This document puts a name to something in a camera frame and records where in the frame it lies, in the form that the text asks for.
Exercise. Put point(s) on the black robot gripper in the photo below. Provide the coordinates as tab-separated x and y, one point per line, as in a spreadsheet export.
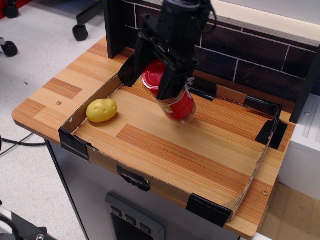
172	38

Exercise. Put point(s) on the red lidded basil bottle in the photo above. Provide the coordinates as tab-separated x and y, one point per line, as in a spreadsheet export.
180	108

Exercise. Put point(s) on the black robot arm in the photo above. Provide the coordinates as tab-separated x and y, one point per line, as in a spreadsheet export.
172	38

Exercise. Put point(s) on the taped cardboard fence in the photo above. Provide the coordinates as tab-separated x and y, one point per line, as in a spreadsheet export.
220	166

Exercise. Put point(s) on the yellow toy potato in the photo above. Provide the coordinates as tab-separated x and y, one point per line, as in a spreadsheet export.
101	110

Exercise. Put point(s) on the black office chair base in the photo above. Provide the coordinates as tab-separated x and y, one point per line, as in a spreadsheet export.
79	31

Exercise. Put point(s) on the dark brick pattern backboard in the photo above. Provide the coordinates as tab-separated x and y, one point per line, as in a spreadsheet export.
278	61

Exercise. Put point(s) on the black chair caster wheel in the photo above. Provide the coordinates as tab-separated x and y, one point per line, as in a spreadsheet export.
8	47

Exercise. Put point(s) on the grey control panel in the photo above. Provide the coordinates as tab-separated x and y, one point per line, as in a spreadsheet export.
128	223

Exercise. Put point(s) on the white side cabinet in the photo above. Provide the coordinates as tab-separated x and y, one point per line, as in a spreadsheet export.
300	169

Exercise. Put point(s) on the black equipment with screw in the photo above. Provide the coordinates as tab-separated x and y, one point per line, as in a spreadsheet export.
14	227

